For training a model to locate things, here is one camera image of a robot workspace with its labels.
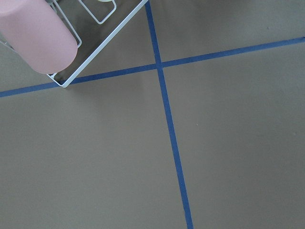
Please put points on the salmon pink cup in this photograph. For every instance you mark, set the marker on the salmon pink cup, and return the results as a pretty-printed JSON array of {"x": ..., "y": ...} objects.
[{"x": 37, "y": 34}]

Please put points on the white wire cup rack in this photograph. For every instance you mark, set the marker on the white wire cup rack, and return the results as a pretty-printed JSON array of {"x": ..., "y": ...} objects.
[{"x": 93, "y": 23}]

